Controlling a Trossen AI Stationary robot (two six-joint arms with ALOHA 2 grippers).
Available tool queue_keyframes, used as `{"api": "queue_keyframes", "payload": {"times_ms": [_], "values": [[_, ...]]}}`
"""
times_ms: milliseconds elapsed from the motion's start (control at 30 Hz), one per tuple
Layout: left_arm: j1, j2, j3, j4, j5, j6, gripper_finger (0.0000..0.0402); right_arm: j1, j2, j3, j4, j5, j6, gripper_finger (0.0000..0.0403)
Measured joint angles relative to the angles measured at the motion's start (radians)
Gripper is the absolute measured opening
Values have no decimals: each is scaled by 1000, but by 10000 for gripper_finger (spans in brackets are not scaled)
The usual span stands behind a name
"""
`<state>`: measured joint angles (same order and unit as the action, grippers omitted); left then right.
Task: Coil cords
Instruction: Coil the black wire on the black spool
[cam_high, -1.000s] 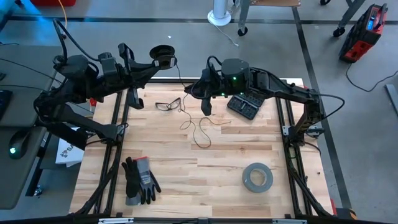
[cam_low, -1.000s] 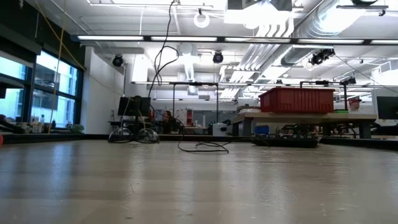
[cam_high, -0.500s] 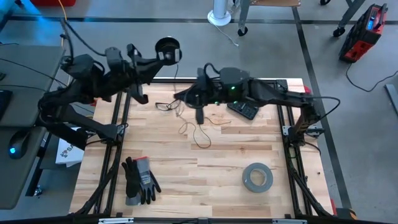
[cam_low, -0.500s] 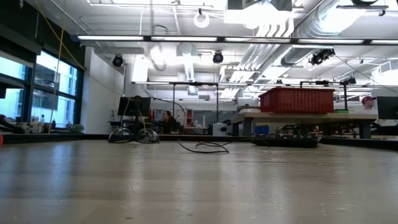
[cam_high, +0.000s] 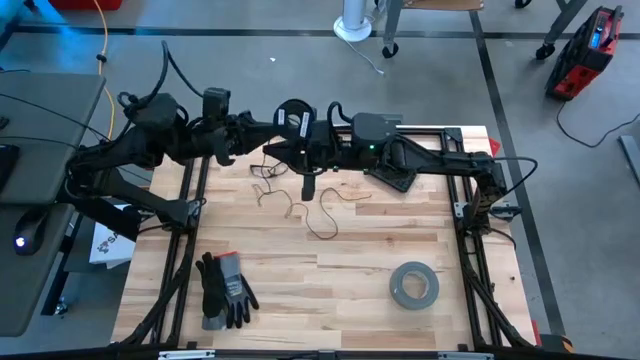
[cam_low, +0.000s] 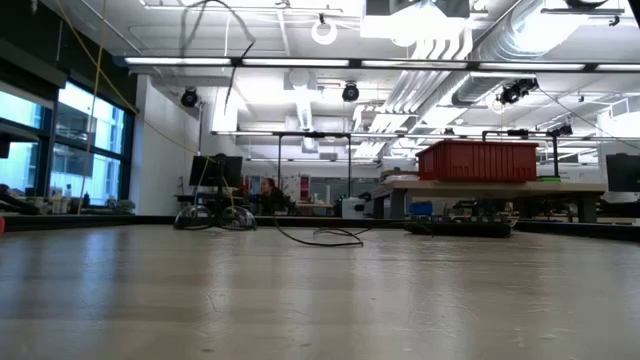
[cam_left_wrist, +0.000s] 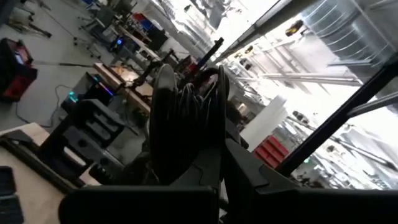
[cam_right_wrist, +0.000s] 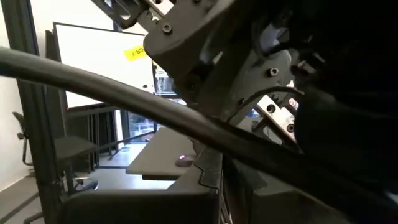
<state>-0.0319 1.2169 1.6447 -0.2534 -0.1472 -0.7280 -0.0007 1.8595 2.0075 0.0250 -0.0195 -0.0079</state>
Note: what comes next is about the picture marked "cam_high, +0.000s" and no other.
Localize grey black work glove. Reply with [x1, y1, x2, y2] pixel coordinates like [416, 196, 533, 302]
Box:
[215, 251, 260, 330]
[194, 252, 227, 331]

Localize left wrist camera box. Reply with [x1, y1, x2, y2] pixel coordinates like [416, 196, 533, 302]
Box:
[201, 87, 232, 121]

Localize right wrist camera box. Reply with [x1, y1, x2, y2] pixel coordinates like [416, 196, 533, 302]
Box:
[312, 122, 335, 152]

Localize thin black cord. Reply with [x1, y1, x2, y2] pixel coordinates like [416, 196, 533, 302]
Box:
[251, 148, 374, 241]

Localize white pole base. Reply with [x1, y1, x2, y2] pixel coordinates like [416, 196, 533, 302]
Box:
[333, 0, 374, 43]

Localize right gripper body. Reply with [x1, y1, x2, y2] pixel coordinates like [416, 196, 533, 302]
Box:
[298, 122, 355, 202]

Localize black computer mouse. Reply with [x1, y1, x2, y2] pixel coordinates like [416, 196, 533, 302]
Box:
[13, 208, 49, 257]

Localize black cord spool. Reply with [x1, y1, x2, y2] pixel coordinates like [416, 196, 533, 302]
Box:
[272, 98, 318, 142]

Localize yellow extension cord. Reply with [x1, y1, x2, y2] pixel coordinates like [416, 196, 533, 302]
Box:
[92, 0, 117, 142]

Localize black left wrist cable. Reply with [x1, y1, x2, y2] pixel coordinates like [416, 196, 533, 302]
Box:
[117, 39, 207, 114]

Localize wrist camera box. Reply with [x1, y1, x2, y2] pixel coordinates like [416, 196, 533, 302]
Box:
[201, 87, 232, 121]
[312, 122, 335, 152]

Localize open black bit case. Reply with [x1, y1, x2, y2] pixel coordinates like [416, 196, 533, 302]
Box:
[368, 167, 418, 194]

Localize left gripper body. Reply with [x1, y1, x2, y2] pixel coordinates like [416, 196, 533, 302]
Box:
[187, 110, 254, 167]

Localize wooden top work table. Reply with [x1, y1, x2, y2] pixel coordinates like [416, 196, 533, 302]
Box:
[382, 0, 589, 61]

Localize black aluminium frame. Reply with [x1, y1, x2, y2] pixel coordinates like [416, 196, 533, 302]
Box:
[112, 123, 541, 360]

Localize clear safety glasses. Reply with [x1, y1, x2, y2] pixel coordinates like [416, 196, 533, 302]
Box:
[248, 159, 291, 180]

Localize red floor bin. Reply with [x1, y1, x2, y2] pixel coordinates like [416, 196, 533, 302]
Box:
[48, 0, 124, 12]

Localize white printed bag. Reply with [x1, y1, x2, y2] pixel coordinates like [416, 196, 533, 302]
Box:
[88, 223, 137, 271]

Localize black cable bundle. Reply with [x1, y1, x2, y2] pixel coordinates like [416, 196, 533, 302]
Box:
[457, 234, 534, 349]
[119, 227, 199, 347]

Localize grey desk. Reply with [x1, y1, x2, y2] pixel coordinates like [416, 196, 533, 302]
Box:
[0, 72, 106, 337]

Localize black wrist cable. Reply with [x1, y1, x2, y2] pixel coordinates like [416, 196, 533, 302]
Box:
[117, 39, 207, 114]
[326, 100, 354, 129]

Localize grey tape roll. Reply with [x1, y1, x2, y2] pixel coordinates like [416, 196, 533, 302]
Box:
[388, 260, 441, 311]

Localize black desk cable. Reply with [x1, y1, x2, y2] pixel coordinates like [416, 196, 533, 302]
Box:
[0, 93, 109, 144]
[0, 136, 81, 150]

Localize black power station cable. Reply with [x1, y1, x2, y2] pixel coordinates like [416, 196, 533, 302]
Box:
[556, 99, 640, 150]

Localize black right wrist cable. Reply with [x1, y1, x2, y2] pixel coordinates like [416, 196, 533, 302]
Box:
[326, 100, 354, 129]

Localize silver metal bracket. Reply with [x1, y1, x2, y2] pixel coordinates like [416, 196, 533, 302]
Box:
[438, 351, 495, 360]
[158, 349, 216, 360]

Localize black keyboard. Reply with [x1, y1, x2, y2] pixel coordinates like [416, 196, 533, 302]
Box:
[0, 144, 20, 195]

